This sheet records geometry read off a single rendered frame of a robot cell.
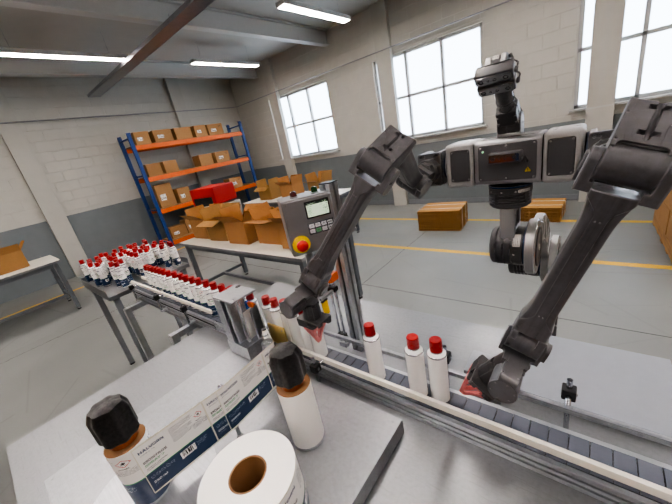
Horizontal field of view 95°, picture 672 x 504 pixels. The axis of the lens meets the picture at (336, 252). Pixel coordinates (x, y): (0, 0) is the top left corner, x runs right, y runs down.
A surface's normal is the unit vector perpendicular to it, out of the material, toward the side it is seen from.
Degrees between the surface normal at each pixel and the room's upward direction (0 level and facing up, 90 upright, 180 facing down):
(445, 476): 0
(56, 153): 90
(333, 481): 0
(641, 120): 49
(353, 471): 0
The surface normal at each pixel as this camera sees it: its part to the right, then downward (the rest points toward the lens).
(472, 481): -0.19, -0.92
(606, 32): -0.61, 0.38
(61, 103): 0.77, 0.07
